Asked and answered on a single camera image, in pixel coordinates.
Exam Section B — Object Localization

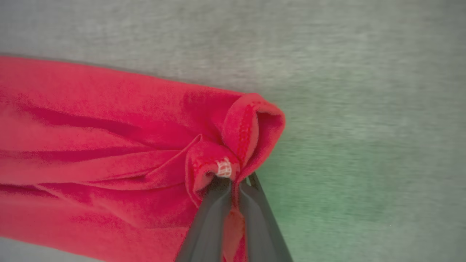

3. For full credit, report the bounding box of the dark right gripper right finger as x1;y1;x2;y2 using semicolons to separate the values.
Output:
238;172;294;262

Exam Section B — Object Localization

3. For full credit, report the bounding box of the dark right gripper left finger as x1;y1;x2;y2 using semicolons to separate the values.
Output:
175;177;232;262

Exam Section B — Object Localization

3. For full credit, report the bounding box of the red and white shirt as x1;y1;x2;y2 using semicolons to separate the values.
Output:
0;56;286;262

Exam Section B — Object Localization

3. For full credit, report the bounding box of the grey fabric sofa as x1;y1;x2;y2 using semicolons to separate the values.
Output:
0;0;466;262

